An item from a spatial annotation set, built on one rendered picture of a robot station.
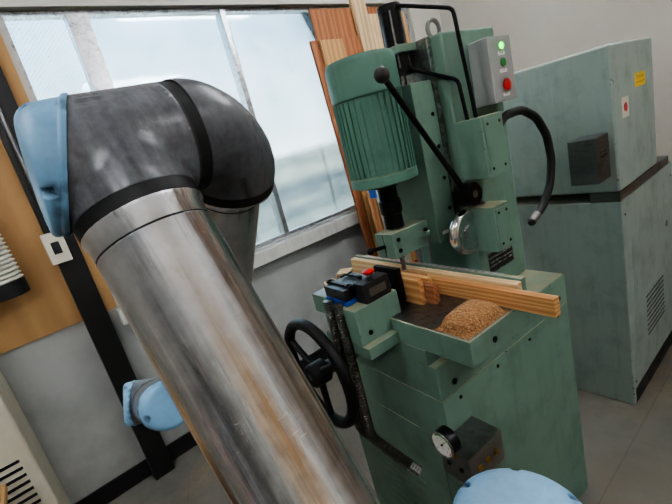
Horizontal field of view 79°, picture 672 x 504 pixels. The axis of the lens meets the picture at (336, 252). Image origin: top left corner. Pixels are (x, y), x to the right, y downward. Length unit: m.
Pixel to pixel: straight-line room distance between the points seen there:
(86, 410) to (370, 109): 1.85
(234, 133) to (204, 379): 0.24
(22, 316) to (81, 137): 1.77
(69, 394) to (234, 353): 1.92
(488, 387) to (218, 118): 0.93
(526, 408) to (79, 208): 1.20
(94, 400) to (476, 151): 1.93
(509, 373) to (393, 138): 0.68
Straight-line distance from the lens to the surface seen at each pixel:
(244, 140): 0.46
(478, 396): 1.13
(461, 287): 1.02
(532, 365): 1.31
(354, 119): 1.02
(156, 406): 0.86
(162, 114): 0.42
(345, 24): 2.96
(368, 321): 0.96
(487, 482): 0.58
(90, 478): 2.43
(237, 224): 0.55
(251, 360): 0.36
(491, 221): 1.11
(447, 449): 1.00
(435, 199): 1.13
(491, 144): 1.11
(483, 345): 0.89
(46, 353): 2.19
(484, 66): 1.19
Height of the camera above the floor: 1.33
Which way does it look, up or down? 15 degrees down
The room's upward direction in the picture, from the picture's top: 15 degrees counter-clockwise
